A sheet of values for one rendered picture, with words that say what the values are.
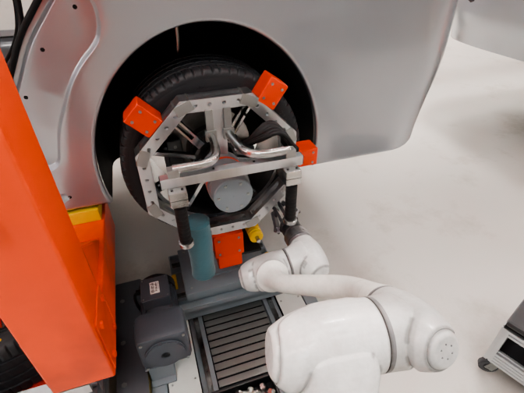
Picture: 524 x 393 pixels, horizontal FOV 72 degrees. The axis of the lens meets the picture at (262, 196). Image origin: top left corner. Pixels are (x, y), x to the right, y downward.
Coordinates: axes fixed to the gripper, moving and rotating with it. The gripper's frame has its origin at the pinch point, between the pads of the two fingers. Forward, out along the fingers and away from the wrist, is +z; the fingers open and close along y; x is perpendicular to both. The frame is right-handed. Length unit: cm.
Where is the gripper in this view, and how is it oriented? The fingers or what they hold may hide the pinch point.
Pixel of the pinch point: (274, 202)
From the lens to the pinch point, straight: 145.7
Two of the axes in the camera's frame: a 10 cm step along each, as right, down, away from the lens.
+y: 6.7, -7.1, -2.3
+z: -3.2, -5.5, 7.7
